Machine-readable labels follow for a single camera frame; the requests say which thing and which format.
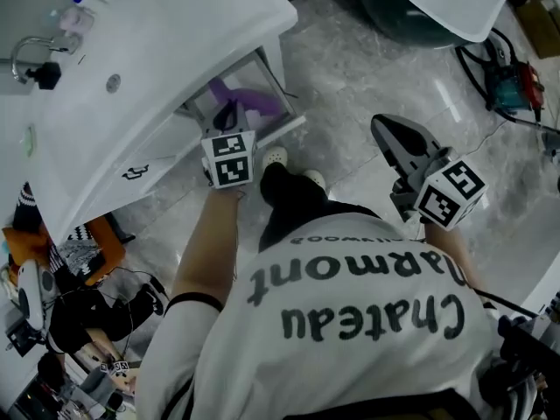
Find person's right forearm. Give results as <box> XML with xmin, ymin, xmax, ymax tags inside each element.
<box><xmin>422</xmin><ymin>221</ymin><xmax>485</xmax><ymax>295</ymax></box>

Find white printed t-shirt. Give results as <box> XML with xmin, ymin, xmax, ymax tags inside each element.
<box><xmin>134</xmin><ymin>211</ymin><xmax>504</xmax><ymax>420</ymax></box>

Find person's left forearm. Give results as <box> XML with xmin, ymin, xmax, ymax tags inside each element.
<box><xmin>168</xmin><ymin>185</ymin><xmax>242</xmax><ymax>312</ymax></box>

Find black equipment rig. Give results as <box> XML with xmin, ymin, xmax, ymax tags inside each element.
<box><xmin>479</xmin><ymin>290</ymin><xmax>560</xmax><ymax>420</ymax></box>

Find white cabinet drawer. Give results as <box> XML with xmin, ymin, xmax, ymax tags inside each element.
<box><xmin>173</xmin><ymin>45</ymin><xmax>307</xmax><ymax>151</ymax></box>

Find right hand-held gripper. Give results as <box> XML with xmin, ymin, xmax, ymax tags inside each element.
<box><xmin>370</xmin><ymin>113</ymin><xmax>490</xmax><ymax>232</ymax></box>

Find white handheld device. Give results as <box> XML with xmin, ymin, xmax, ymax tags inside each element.
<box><xmin>16</xmin><ymin>259</ymin><xmax>59</xmax><ymax>334</ymax></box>

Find black cabinet handle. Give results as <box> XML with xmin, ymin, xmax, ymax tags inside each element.
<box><xmin>121</xmin><ymin>164</ymin><xmax>151</xmax><ymax>182</ymax></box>

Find teal and red power tool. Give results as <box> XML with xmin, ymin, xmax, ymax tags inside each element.
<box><xmin>480</xmin><ymin>59</ymin><xmax>549</xmax><ymax>116</ymax></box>

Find black and white patterned cloth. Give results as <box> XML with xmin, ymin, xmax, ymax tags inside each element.
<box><xmin>12</xmin><ymin>181</ymin><xmax>109</xmax><ymax>282</ymax></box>

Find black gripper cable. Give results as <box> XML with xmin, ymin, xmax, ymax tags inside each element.
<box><xmin>472</xmin><ymin>285</ymin><xmax>540</xmax><ymax>319</ymax></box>

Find black faucet attachment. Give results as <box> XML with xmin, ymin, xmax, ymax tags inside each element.
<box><xmin>24</xmin><ymin>60</ymin><xmax>63</xmax><ymax>91</ymax></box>

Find white clog shoe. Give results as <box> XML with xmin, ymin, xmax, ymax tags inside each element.
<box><xmin>262</xmin><ymin>145</ymin><xmax>291</xmax><ymax>179</ymax></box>
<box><xmin>301</xmin><ymin>168</ymin><xmax>327</xmax><ymax>193</ymax></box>

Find cardboard boxes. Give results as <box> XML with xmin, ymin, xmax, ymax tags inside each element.
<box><xmin>498</xmin><ymin>0</ymin><xmax>560</xmax><ymax>60</ymax></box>

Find white bathtub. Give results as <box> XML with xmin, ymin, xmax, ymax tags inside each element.
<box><xmin>374</xmin><ymin>0</ymin><xmax>509</xmax><ymax>44</ymax></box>

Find orange chair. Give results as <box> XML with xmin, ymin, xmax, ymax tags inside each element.
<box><xmin>2</xmin><ymin>215</ymin><xmax>127</xmax><ymax>287</ymax></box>

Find purple item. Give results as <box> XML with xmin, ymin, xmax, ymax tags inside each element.
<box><xmin>206</xmin><ymin>76</ymin><xmax>284</xmax><ymax>121</ymax></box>

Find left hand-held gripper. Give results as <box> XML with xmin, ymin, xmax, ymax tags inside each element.
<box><xmin>199</xmin><ymin>99</ymin><xmax>257</xmax><ymax>191</ymax></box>

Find pale pink cup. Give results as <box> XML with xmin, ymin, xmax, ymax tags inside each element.
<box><xmin>58</xmin><ymin>5</ymin><xmax>96</xmax><ymax>33</ymax></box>

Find chrome faucet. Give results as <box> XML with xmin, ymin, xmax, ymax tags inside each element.
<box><xmin>10</xmin><ymin>32</ymin><xmax>83</xmax><ymax>85</ymax></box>

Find black trousers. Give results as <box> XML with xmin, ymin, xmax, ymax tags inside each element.
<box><xmin>257</xmin><ymin>162</ymin><xmax>382</xmax><ymax>254</ymax></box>

